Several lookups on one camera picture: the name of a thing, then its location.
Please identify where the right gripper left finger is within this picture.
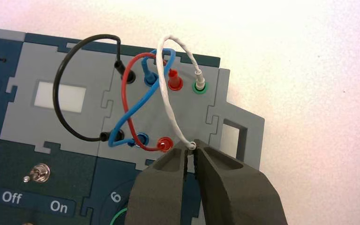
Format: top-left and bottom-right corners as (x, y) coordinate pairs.
(124, 148), (189, 225)

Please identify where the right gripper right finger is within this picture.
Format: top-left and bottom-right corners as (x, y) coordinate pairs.
(194, 139), (288, 225)

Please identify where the white jumper wire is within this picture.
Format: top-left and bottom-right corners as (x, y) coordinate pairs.
(156, 35), (206, 151)

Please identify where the grey and teal control box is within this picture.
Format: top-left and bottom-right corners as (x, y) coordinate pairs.
(0, 26), (265, 225)

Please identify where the white rectangular display window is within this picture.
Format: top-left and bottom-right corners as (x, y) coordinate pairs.
(33, 81), (87, 113)

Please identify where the red jumper wire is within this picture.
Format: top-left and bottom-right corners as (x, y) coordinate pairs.
(121, 52), (184, 153)

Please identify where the blue jumper wire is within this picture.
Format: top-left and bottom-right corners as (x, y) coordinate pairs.
(108, 48), (177, 148)

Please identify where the metal toggle switch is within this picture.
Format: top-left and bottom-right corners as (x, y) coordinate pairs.
(23, 164), (52, 183)

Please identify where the black jumper wire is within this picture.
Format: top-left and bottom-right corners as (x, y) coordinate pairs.
(52, 34), (136, 143)

